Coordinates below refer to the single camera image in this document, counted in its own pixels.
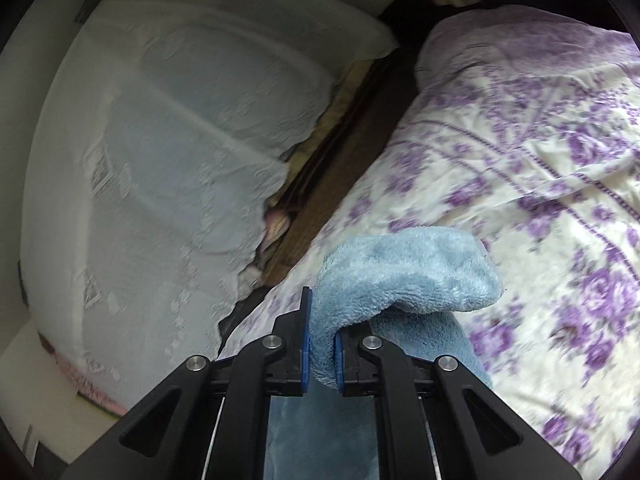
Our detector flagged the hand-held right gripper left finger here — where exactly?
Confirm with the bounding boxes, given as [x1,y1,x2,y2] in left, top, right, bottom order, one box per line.
[61,287,313,480]

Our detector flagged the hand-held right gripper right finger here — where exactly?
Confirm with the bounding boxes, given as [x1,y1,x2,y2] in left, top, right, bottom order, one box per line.
[334,322,583,480]

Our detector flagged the white lace cloth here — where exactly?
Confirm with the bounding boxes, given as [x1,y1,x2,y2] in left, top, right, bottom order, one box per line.
[20,0,401,411]

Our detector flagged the pink floral pillow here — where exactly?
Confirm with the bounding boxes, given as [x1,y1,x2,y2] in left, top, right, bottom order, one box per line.
[40,335,126,416]

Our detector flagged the light blue fleece garment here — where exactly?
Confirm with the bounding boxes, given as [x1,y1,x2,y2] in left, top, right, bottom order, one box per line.
[265,227,503,480]

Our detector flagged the pink folded cloth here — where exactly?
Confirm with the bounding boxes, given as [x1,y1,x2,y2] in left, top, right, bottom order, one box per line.
[262,207,293,251]

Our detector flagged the purple floral bedsheet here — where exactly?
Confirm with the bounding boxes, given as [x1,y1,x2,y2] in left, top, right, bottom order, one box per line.
[220,5,640,480]

